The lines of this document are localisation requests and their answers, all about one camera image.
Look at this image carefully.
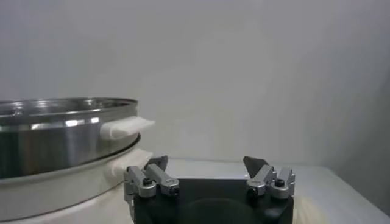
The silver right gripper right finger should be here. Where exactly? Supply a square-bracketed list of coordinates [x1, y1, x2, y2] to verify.
[243, 155, 296, 200]

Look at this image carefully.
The white electric cooker pot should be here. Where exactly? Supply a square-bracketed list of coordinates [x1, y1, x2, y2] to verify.
[0, 148, 154, 224]

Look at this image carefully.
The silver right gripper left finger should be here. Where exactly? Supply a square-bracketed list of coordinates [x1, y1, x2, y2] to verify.
[123, 155, 180, 211]

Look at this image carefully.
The stainless steel steamer basket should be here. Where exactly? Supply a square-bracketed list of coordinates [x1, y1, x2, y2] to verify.
[0, 97, 155, 180]

